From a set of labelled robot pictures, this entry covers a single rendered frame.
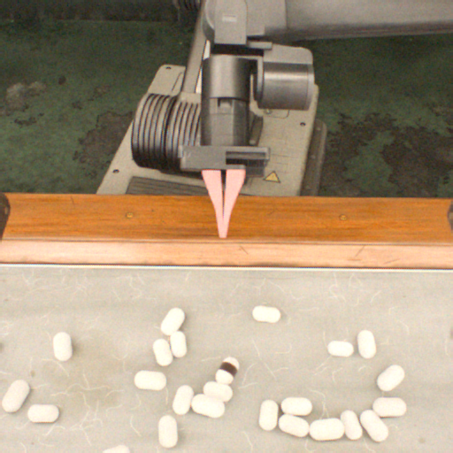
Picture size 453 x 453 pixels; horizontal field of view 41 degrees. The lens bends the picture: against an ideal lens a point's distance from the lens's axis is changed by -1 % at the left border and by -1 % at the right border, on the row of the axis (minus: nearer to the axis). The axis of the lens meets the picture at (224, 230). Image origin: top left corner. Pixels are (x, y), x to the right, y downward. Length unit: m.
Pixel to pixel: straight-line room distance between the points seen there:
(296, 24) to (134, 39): 2.01
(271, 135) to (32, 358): 0.85
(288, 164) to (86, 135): 1.03
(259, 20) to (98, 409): 0.48
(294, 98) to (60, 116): 1.69
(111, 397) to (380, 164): 1.55
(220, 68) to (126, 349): 0.36
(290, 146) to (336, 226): 0.58
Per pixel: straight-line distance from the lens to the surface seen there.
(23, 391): 0.75
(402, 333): 0.80
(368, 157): 2.14
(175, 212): 0.87
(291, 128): 1.46
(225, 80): 0.69
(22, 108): 2.41
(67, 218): 0.88
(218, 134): 0.68
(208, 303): 0.80
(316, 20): 0.73
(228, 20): 0.70
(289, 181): 1.33
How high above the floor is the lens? 1.40
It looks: 49 degrees down
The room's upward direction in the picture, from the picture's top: straight up
